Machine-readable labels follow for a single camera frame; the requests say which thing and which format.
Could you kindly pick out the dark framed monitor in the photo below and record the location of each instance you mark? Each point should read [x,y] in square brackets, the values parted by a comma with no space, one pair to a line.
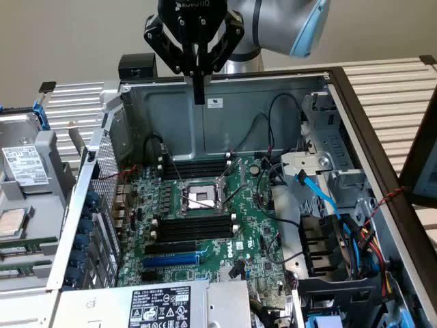
[413,171]

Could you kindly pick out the black plastic fan shroud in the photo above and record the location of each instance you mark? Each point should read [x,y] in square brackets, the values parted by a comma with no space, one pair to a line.
[317,239]

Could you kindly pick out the green Dell motherboard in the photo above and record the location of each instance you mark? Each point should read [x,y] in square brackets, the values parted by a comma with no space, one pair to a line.
[249,212]

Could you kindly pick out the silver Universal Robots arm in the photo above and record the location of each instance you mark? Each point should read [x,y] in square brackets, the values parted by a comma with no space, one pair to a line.
[273,24]

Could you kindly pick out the blue disk carrier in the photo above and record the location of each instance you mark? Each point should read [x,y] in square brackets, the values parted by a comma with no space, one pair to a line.
[41,116]

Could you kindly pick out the silver finned chipset heatsink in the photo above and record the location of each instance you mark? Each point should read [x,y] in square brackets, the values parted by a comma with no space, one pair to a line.
[223,273]

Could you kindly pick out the RAM module in slot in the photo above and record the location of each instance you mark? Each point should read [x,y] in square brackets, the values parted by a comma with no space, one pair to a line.
[196,236]

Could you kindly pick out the black table clamp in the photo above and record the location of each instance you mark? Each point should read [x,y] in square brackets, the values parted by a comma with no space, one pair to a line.
[428,59]
[47,87]

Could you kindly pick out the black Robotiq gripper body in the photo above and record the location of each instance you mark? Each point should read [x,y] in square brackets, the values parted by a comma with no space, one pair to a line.
[193,20]

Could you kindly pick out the silver CPU chip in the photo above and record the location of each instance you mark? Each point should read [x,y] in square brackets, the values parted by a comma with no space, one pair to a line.
[12,222]

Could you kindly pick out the silver CPU socket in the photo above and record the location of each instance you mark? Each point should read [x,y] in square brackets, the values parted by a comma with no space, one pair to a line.
[199,196]

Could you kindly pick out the black RAM slot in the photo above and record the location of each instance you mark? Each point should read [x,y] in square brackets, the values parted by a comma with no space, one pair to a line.
[196,230]
[194,161]
[194,171]
[198,175]
[196,225]
[196,219]
[194,166]

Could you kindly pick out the silver metal disk bay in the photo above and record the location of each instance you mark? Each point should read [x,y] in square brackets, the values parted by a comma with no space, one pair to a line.
[338,147]

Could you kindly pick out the blue expansion slot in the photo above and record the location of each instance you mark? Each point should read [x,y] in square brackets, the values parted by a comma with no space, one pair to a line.
[170,262]

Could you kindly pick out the grey parts rack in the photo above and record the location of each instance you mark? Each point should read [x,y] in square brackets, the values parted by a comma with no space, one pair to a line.
[51,205]

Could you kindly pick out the blue expansion card retainer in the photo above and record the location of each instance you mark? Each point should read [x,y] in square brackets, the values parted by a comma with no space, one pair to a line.
[83,223]

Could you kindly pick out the silver hard disk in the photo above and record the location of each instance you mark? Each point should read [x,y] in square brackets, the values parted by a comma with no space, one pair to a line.
[24,164]

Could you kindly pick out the open grey PC case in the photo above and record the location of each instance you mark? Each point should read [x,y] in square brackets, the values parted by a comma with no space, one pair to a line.
[170,119]

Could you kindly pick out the black plastic drive cage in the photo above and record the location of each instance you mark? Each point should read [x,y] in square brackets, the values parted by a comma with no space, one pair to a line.
[341,290]

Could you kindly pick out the silver power supply unit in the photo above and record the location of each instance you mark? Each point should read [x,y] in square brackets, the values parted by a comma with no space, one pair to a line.
[102,304]

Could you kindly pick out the metal socket cover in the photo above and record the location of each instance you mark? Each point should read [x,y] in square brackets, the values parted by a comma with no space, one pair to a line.
[223,186]

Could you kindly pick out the silver rear port connectors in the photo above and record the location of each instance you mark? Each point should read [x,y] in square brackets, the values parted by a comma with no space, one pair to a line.
[122,205]

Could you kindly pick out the long black expansion slot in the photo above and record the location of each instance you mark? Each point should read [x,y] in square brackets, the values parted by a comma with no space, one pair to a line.
[170,247]

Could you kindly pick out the short black expansion slot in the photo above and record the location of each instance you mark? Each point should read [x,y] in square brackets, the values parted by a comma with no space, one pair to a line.
[152,276]

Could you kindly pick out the black box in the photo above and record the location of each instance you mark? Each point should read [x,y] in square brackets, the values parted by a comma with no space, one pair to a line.
[136,66]

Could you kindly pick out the graphics card metal bracket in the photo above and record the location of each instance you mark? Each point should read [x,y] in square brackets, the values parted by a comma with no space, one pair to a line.
[76,136]

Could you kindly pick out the white sticker label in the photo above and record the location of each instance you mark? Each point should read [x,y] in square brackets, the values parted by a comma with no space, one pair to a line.
[214,102]

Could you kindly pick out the green RAM stick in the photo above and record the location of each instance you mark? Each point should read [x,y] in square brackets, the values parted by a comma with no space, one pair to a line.
[20,244]
[15,272]

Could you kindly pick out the thin metal locking lever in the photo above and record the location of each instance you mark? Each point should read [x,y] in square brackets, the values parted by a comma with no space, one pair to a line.
[172,164]
[201,202]

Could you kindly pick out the silver coin cell battery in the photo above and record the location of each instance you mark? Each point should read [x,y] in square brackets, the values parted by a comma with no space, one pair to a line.
[253,169]

